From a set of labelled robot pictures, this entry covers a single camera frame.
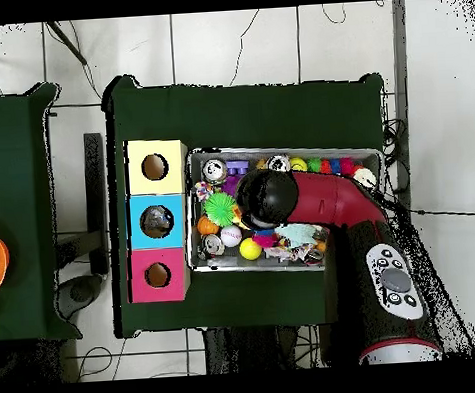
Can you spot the purple monster toy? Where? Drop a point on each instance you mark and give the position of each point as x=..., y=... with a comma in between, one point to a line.
x=229, y=185

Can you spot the crushed silver can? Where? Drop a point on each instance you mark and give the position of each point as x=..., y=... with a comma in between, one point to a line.
x=278, y=162

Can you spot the cream knitted cloth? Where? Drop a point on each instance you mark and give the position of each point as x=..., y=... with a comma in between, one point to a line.
x=364, y=176

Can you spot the silver drink can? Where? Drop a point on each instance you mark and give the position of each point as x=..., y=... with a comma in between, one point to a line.
x=214, y=171

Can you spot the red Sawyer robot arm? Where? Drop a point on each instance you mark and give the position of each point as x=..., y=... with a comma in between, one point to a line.
x=334, y=202

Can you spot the yellow smiley ball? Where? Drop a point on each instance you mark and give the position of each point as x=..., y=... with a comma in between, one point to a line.
x=298, y=164

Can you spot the green spiky rubber ball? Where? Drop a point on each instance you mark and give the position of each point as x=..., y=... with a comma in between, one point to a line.
x=218, y=209

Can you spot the dark green table cloth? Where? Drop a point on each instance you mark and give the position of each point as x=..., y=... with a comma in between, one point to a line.
x=248, y=115
x=14, y=158

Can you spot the grey stand base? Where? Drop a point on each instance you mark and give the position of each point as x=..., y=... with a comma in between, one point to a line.
x=81, y=292

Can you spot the black tripod leg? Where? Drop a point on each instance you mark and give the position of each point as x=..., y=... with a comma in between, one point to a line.
x=68, y=43

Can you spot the wooden box with three holes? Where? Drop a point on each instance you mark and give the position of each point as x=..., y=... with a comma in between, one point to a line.
x=156, y=185

